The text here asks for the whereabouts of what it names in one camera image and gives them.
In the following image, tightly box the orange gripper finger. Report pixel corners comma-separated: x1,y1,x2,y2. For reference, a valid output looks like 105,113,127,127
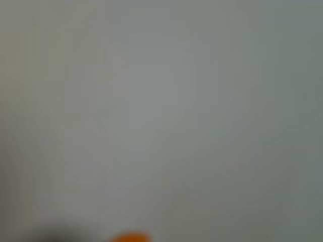
105,230,152,242

